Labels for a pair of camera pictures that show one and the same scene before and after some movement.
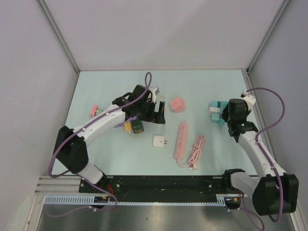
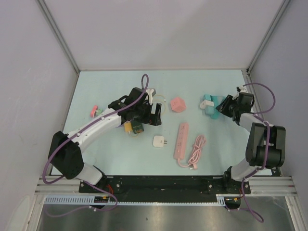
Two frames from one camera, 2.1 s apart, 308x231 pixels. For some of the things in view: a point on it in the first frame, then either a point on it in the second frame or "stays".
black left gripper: (157, 117) stays
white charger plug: (159, 141) stays
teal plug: (214, 103) → (207, 96)
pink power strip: (181, 146) stays
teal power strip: (222, 105) → (216, 99)
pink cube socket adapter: (177, 104) stays
